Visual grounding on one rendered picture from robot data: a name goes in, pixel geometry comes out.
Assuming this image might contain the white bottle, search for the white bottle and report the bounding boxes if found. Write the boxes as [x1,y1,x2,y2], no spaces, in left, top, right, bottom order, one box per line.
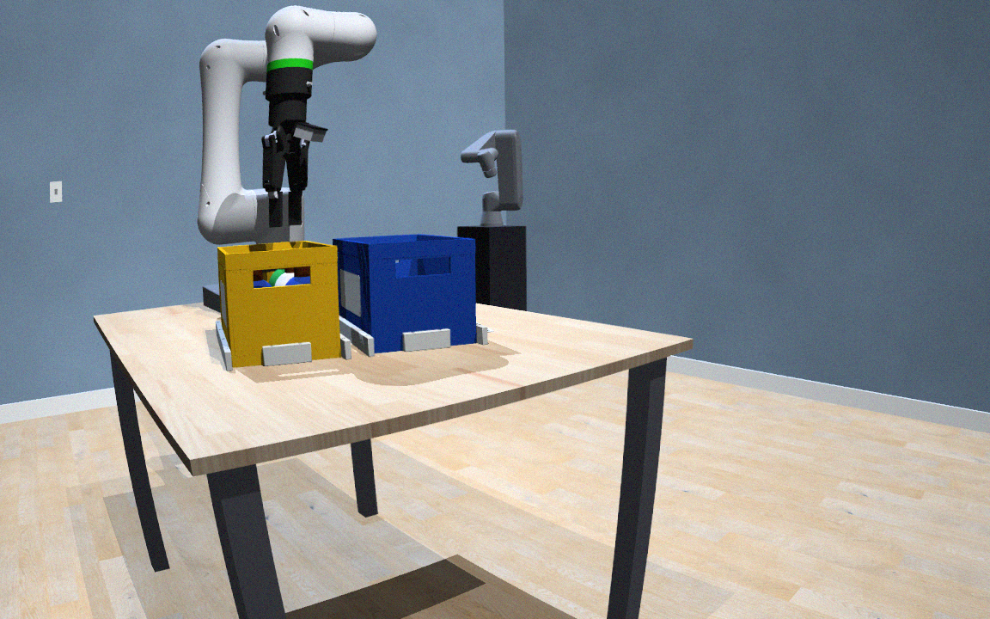
[274,267,294,287]

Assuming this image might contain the yellow divided crate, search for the yellow divided crate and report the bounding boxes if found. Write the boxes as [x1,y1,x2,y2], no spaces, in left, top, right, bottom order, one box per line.
[217,241,341,368]

